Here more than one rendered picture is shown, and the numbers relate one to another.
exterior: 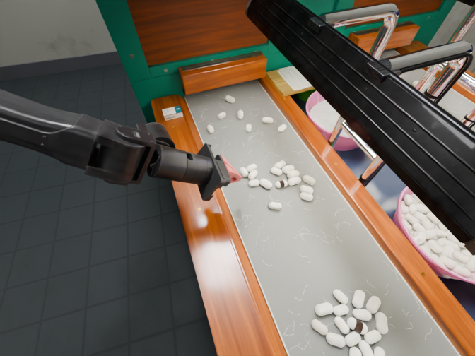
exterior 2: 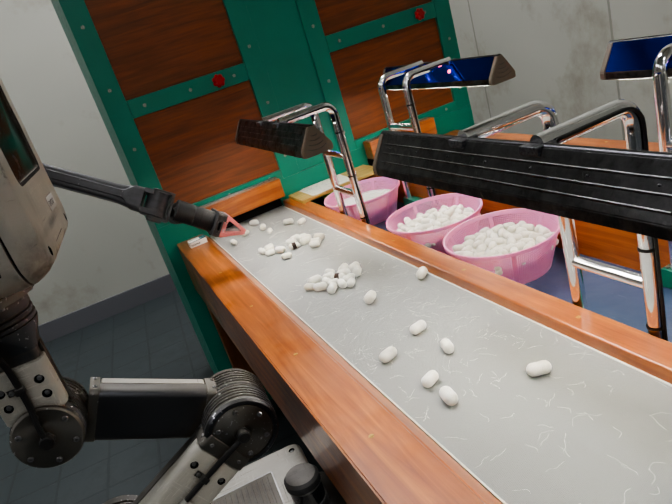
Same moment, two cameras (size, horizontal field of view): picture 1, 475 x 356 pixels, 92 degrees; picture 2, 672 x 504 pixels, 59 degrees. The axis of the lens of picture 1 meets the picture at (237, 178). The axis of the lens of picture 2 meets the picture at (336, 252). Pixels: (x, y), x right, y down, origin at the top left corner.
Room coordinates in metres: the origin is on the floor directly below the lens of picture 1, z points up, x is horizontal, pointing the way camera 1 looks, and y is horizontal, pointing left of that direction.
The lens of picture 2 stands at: (-1.31, -0.29, 1.31)
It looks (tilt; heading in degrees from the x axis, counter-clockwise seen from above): 21 degrees down; 2
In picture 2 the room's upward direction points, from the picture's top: 18 degrees counter-clockwise
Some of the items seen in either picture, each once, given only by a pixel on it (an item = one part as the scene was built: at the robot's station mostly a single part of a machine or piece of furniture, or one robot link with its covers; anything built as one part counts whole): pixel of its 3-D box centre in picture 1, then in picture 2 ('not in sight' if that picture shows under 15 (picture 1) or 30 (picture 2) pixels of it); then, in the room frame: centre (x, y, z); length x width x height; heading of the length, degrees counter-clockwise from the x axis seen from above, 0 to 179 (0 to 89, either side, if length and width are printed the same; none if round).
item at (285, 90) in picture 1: (312, 75); (334, 183); (0.83, -0.29, 0.77); 0.33 x 0.15 x 0.01; 111
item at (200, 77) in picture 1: (223, 72); (242, 201); (0.76, 0.05, 0.83); 0.30 x 0.06 x 0.07; 111
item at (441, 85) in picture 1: (341, 131); (317, 182); (0.39, -0.24, 0.90); 0.20 x 0.19 x 0.45; 21
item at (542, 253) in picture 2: not in sight; (503, 249); (-0.05, -0.62, 0.72); 0.27 x 0.27 x 0.10
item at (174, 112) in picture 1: (172, 112); (197, 241); (0.61, 0.21, 0.77); 0.06 x 0.04 x 0.02; 111
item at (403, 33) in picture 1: (381, 38); (400, 137); (1.00, -0.59, 0.83); 0.30 x 0.06 x 0.07; 111
